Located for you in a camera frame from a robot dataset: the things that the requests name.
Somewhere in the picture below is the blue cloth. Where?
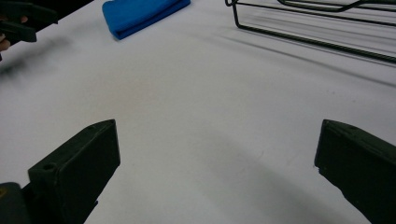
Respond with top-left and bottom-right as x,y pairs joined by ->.
102,0 -> 191,41

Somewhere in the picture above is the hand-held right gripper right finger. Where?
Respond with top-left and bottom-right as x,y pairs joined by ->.
314,119 -> 396,224

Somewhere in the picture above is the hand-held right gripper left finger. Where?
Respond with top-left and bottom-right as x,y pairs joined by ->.
27,119 -> 121,224

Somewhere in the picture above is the black wire rack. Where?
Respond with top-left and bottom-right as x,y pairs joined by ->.
224,0 -> 396,65

